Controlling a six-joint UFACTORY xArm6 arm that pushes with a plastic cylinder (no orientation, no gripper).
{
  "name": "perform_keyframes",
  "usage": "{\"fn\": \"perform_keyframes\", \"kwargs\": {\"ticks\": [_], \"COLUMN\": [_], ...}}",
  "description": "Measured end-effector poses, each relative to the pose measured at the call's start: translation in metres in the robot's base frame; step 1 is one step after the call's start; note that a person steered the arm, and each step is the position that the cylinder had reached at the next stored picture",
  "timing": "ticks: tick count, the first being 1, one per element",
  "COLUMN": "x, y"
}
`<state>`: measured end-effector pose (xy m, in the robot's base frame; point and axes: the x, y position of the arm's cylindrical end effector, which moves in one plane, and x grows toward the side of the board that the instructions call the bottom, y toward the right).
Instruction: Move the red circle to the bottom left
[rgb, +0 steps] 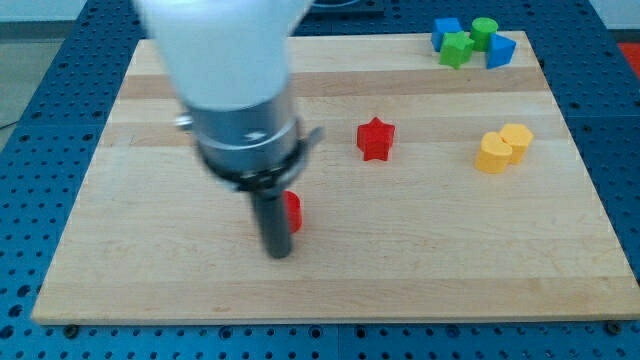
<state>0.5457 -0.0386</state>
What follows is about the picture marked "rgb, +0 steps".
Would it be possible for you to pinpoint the yellow hexagon block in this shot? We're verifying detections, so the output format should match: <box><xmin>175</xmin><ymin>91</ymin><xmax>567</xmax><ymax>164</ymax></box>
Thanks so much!
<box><xmin>499</xmin><ymin>123</ymin><xmax>534</xmax><ymax>165</ymax></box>

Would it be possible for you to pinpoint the green cylinder block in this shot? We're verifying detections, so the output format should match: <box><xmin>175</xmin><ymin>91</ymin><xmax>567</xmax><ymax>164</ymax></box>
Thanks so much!
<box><xmin>470</xmin><ymin>17</ymin><xmax>499</xmax><ymax>52</ymax></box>

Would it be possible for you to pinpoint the blue cube block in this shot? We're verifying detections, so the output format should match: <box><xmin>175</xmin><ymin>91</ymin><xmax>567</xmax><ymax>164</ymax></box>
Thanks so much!
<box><xmin>431</xmin><ymin>17</ymin><xmax>462</xmax><ymax>52</ymax></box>

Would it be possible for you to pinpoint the red cylinder block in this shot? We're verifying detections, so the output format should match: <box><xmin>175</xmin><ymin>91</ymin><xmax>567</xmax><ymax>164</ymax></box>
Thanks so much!
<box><xmin>283</xmin><ymin>190</ymin><xmax>303</xmax><ymax>233</ymax></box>

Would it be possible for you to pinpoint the wooden board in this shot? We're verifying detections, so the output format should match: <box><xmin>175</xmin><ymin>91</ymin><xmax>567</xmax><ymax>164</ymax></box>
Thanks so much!
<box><xmin>32</xmin><ymin>31</ymin><xmax>639</xmax><ymax>325</ymax></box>

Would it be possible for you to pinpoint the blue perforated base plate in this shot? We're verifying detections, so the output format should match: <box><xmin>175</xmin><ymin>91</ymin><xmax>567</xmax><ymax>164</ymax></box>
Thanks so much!
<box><xmin>1</xmin><ymin>0</ymin><xmax>639</xmax><ymax>359</ymax></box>

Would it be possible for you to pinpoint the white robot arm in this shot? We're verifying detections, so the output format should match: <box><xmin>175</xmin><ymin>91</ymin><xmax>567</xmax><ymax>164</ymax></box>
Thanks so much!
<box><xmin>134</xmin><ymin>0</ymin><xmax>324</xmax><ymax>258</ymax></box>

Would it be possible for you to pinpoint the yellow heart block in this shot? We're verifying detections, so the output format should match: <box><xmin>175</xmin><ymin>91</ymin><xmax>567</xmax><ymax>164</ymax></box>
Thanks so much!
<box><xmin>474</xmin><ymin>132</ymin><xmax>513</xmax><ymax>174</ymax></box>

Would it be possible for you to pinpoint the green star block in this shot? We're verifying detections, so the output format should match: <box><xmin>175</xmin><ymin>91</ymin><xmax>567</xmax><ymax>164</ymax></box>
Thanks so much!
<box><xmin>439</xmin><ymin>31</ymin><xmax>475</xmax><ymax>69</ymax></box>

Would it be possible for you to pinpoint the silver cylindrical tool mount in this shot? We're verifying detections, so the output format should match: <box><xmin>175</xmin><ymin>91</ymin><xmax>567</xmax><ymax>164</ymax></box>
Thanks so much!
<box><xmin>176</xmin><ymin>86</ymin><xmax>324</xmax><ymax>192</ymax></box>

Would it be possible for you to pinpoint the red star block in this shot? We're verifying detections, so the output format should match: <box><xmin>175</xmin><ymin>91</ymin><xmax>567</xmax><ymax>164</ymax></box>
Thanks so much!
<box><xmin>356</xmin><ymin>117</ymin><xmax>395</xmax><ymax>161</ymax></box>

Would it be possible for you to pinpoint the blue triangle block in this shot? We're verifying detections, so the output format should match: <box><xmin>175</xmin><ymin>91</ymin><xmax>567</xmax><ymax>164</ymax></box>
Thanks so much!
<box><xmin>486</xmin><ymin>33</ymin><xmax>516</xmax><ymax>69</ymax></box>

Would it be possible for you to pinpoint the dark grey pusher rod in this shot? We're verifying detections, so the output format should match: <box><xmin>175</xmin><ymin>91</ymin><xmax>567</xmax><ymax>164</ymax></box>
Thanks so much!
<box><xmin>250</xmin><ymin>188</ymin><xmax>292</xmax><ymax>259</ymax></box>

